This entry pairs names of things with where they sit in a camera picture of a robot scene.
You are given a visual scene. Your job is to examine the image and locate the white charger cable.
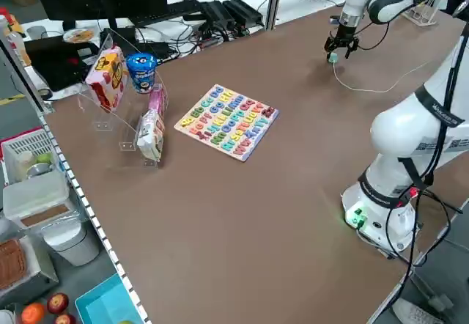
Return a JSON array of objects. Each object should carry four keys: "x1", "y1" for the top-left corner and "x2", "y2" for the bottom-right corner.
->
[{"x1": 332, "y1": 59, "x2": 439, "y2": 94}]

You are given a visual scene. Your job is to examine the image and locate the blue snack cup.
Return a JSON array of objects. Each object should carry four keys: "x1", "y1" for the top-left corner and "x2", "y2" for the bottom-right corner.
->
[{"x1": 125, "y1": 52, "x2": 158, "y2": 95}]

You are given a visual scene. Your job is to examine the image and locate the aluminium frame post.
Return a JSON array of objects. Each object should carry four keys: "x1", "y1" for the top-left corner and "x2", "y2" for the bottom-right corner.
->
[
  {"x1": 0, "y1": 14, "x2": 54, "y2": 114},
  {"x1": 264, "y1": 0, "x2": 286, "y2": 31}
]

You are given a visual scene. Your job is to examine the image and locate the black keyboard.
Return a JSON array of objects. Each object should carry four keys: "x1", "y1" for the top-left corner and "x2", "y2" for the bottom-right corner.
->
[{"x1": 130, "y1": 0, "x2": 206, "y2": 28}]

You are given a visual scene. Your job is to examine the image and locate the slotted table edge rail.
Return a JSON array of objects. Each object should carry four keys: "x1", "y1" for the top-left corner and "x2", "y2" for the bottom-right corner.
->
[{"x1": 42, "y1": 113, "x2": 153, "y2": 324}]

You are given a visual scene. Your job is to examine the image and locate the colourful alphabet puzzle board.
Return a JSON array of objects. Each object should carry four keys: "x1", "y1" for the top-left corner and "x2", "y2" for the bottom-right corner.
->
[{"x1": 173, "y1": 84, "x2": 279, "y2": 163}]

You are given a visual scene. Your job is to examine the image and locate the orange fruit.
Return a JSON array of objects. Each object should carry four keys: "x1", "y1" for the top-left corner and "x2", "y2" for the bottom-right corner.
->
[{"x1": 21, "y1": 302, "x2": 47, "y2": 324}]

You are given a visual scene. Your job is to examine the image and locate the translucent lidded plastic container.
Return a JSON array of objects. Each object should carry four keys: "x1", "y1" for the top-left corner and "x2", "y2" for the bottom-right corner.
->
[{"x1": 2, "y1": 172, "x2": 70, "y2": 229}]

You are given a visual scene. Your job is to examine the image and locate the plate of food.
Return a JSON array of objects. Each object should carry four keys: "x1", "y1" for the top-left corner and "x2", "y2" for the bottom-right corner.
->
[{"x1": 62, "y1": 29, "x2": 98, "y2": 43}]

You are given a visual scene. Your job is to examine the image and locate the brown bread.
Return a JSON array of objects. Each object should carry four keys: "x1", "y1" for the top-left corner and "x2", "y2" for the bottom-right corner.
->
[{"x1": 0, "y1": 239, "x2": 27, "y2": 290}]

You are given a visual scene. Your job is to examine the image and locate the grey metal box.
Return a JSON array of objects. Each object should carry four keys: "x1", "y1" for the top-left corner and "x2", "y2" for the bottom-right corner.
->
[{"x1": 0, "y1": 234, "x2": 59, "y2": 306}]

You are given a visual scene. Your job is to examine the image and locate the black bag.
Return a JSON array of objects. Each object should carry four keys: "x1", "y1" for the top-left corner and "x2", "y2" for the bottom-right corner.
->
[{"x1": 23, "y1": 36, "x2": 100, "y2": 92}]

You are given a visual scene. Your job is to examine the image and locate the black ribbed power supply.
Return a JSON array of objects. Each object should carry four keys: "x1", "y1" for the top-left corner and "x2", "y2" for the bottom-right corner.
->
[
  {"x1": 222, "y1": 0, "x2": 265, "y2": 28},
  {"x1": 197, "y1": 0, "x2": 236, "y2": 34}
]

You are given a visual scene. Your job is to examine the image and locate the blue plastic tray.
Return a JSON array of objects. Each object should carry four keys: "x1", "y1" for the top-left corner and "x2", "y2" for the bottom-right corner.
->
[{"x1": 75, "y1": 274, "x2": 146, "y2": 324}]

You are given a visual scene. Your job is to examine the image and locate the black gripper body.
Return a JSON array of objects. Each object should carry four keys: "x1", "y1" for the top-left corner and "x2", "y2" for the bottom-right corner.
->
[{"x1": 335, "y1": 26, "x2": 359, "y2": 43}]

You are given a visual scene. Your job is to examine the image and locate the white snack packet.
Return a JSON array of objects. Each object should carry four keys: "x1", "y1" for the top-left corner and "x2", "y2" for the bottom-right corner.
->
[{"x1": 136, "y1": 109, "x2": 166, "y2": 166}]

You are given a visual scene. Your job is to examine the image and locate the pink yellow snack box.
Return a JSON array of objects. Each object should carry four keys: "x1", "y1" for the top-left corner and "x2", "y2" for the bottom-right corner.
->
[{"x1": 84, "y1": 45, "x2": 129, "y2": 114}]

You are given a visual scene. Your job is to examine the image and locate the white wire cup rack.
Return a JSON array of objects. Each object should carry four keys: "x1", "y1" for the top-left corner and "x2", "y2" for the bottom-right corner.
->
[{"x1": 402, "y1": 0, "x2": 439, "y2": 27}]

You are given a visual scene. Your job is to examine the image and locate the grey white shoe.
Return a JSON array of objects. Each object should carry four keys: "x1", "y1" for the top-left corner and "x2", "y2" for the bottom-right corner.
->
[{"x1": 391, "y1": 296, "x2": 446, "y2": 324}]

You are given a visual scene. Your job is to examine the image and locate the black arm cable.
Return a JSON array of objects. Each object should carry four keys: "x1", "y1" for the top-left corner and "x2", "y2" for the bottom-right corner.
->
[
  {"x1": 357, "y1": 0, "x2": 418, "y2": 51},
  {"x1": 380, "y1": 23, "x2": 469, "y2": 270}
]

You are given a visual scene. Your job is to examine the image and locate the pink snack packet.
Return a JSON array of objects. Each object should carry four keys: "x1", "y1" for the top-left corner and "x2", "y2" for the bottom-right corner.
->
[{"x1": 147, "y1": 84, "x2": 170, "y2": 119}]

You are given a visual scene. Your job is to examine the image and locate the white plastic basket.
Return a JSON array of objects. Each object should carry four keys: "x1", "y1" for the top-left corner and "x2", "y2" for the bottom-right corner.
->
[{"x1": 0, "y1": 128, "x2": 65, "y2": 185}]

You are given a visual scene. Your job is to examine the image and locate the clear acrylic shelf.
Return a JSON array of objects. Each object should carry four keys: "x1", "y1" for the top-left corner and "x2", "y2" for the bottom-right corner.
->
[{"x1": 75, "y1": 29, "x2": 171, "y2": 169}]

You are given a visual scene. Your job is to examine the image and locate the white waste bin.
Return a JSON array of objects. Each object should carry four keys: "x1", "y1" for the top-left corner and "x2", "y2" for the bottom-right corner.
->
[{"x1": 40, "y1": 221, "x2": 100, "y2": 267}]

